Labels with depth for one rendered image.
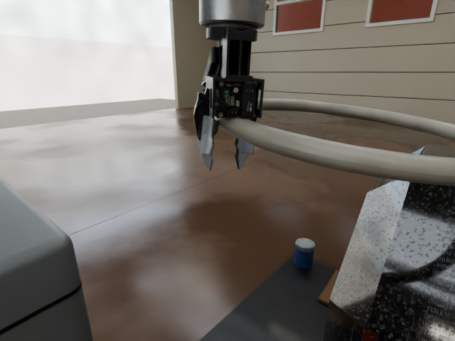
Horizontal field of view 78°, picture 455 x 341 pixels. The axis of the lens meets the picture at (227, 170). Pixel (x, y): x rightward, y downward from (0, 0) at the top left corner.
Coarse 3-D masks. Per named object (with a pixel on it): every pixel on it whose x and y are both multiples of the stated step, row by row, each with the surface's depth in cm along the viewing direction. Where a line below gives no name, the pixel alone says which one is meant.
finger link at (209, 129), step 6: (204, 120) 44; (210, 120) 43; (204, 126) 44; (210, 126) 42; (216, 126) 45; (204, 132) 45; (210, 132) 43; (216, 132) 45; (204, 138) 45; (210, 138) 42; (204, 144) 45; (210, 144) 41; (204, 150) 45; (210, 150) 41; (204, 156) 46; (210, 156) 46; (204, 162) 46; (210, 162) 47; (210, 168) 47
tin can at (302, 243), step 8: (296, 240) 152; (304, 240) 152; (296, 248) 150; (304, 248) 145; (312, 248) 146; (296, 256) 150; (304, 256) 147; (312, 256) 148; (296, 264) 151; (304, 264) 148; (312, 264) 152
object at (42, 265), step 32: (0, 192) 38; (0, 224) 30; (32, 224) 30; (0, 256) 24; (32, 256) 25; (64, 256) 27; (0, 288) 24; (32, 288) 26; (64, 288) 28; (0, 320) 24; (32, 320) 26; (64, 320) 29
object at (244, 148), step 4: (236, 140) 47; (240, 140) 46; (236, 144) 47; (240, 144) 47; (244, 144) 46; (248, 144) 44; (236, 148) 48; (240, 148) 47; (244, 148) 46; (248, 148) 44; (252, 148) 43; (236, 152) 48; (240, 152) 47; (244, 152) 47; (248, 152) 45; (252, 152) 43; (236, 156) 48; (240, 156) 48; (244, 156) 48; (236, 160) 48; (240, 160) 48; (244, 160) 48; (240, 164) 48; (240, 168) 48
